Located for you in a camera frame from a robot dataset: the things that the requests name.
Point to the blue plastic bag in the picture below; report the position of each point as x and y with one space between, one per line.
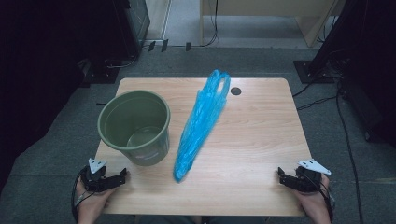
199 124

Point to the beige wooden office desk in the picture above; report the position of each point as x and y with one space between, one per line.
264 7

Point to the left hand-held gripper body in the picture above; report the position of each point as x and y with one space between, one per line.
93 182

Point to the black stand base plate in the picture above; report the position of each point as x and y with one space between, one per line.
102 74
306 73

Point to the dark round table grommet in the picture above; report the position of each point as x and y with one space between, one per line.
235 91

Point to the green plastic bin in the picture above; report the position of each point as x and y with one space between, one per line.
130 115

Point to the person's grey clothing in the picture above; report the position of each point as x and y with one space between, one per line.
233 220

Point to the glass door cabinet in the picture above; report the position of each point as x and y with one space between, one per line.
140 18

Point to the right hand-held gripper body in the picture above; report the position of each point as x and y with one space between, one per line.
308 182

